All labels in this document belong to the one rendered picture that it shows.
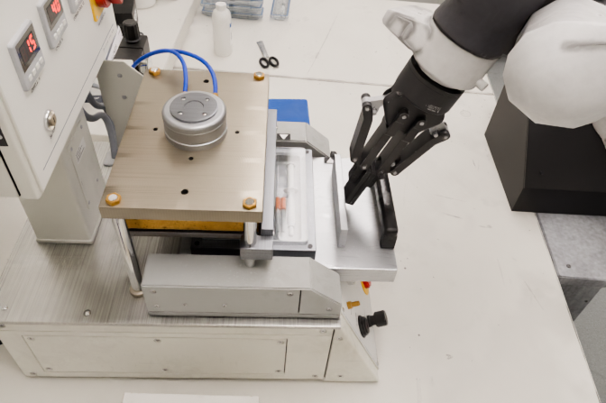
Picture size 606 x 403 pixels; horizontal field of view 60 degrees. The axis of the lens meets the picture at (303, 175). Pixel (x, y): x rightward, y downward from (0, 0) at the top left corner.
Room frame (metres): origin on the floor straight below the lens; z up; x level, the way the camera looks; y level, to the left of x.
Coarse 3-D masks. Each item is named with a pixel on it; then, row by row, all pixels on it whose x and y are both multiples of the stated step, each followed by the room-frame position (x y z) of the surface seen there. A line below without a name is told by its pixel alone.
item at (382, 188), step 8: (376, 184) 0.55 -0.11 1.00; (384, 184) 0.55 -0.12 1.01; (376, 192) 0.54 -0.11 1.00; (384, 192) 0.53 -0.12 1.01; (384, 200) 0.51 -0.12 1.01; (392, 200) 0.52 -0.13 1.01; (384, 208) 0.50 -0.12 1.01; (392, 208) 0.50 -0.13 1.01; (384, 216) 0.48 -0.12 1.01; (392, 216) 0.48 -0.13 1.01; (384, 224) 0.47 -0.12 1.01; (392, 224) 0.47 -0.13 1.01; (384, 232) 0.46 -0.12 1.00; (392, 232) 0.46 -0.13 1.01; (384, 240) 0.46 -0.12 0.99; (392, 240) 0.46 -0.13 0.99; (392, 248) 0.46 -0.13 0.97
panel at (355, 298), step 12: (348, 288) 0.45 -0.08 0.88; (360, 288) 0.49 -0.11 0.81; (348, 300) 0.42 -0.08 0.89; (360, 300) 0.46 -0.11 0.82; (348, 312) 0.40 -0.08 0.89; (360, 312) 0.44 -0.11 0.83; (348, 324) 0.38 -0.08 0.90; (360, 324) 0.41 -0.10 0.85; (360, 336) 0.39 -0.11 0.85; (372, 336) 0.43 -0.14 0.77; (372, 348) 0.41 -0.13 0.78; (372, 360) 0.38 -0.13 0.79
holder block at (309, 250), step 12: (312, 168) 0.58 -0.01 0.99; (312, 180) 0.55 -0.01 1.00; (312, 192) 0.53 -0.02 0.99; (312, 204) 0.51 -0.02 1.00; (312, 216) 0.48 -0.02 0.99; (312, 228) 0.46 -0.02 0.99; (192, 240) 0.42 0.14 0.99; (312, 240) 0.44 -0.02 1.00; (192, 252) 0.41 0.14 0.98; (204, 252) 0.41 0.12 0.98; (216, 252) 0.41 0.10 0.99; (228, 252) 0.42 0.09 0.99; (276, 252) 0.42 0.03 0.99; (288, 252) 0.42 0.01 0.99; (300, 252) 0.42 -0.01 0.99; (312, 252) 0.42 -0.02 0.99
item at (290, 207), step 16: (288, 160) 0.58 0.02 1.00; (304, 160) 0.59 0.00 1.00; (288, 176) 0.55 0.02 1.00; (304, 176) 0.55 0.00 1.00; (288, 192) 0.52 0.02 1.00; (304, 192) 0.52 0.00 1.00; (288, 208) 0.49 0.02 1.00; (304, 208) 0.49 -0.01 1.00; (288, 224) 0.46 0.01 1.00; (304, 224) 0.46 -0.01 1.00; (288, 240) 0.43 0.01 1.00; (304, 240) 0.43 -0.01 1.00
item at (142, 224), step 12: (132, 228) 0.41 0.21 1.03; (144, 228) 0.41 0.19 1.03; (156, 228) 0.41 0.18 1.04; (168, 228) 0.41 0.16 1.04; (180, 228) 0.41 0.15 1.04; (192, 228) 0.41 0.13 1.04; (204, 228) 0.41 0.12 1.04; (216, 228) 0.41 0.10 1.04; (228, 228) 0.41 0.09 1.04; (240, 228) 0.41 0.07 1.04
